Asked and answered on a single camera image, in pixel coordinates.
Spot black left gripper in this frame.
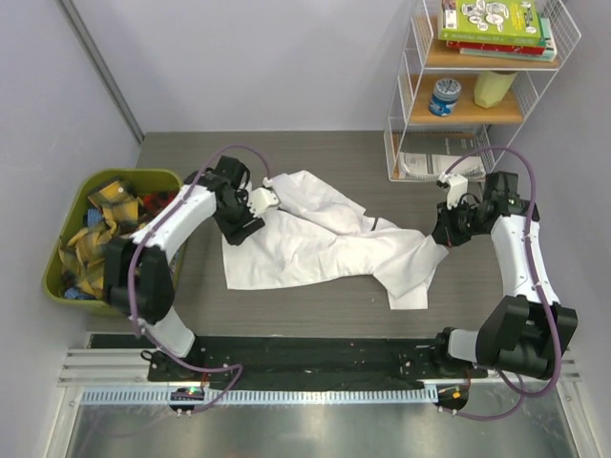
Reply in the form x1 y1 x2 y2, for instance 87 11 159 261
216 191 265 246

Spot white long sleeve shirt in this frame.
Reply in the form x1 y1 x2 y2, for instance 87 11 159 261
222 171 449 310

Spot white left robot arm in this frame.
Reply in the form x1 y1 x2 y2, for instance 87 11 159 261
102 156 264 381

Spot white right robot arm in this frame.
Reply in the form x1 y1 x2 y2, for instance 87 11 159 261
431 172 579 380

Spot grey setup guide booklet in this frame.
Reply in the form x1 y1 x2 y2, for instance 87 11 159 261
398 134 477 181

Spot red black plaid shirt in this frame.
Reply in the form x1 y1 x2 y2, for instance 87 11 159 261
137 190 178 218

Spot olive green plastic bin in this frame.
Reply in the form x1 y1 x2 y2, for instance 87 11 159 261
43 168 182 316

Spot blue white round tin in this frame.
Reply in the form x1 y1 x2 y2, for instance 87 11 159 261
429 78 462 117

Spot pale yellow faceted cup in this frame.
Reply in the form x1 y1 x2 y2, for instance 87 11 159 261
474 71 517 109

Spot yellow plaid flannel shirt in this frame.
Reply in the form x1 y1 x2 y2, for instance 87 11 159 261
57 177 166 301

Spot red middle book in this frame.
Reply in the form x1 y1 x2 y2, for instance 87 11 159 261
446 40 547 55

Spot green top book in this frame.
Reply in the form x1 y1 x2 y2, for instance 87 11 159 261
437 0 543 46

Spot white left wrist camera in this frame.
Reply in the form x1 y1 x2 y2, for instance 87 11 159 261
246 177 281 219

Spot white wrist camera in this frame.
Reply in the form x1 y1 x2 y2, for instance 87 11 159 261
246 177 281 219
436 173 469 210

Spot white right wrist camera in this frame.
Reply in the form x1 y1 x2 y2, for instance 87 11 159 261
436 173 469 210

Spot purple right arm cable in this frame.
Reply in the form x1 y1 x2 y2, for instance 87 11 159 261
441 145 564 421

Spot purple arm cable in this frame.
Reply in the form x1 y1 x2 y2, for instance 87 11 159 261
126 145 273 415
441 145 564 421

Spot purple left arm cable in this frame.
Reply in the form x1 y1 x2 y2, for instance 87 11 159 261
126 145 273 415

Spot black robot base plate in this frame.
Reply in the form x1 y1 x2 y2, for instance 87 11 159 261
188 336 488 392

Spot white wire shelf rack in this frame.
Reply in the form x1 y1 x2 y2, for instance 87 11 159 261
384 1 581 182

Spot white slotted cable duct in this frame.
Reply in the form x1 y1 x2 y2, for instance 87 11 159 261
80 385 438 406

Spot aluminium rail frame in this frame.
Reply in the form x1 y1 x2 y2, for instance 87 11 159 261
59 348 581 385

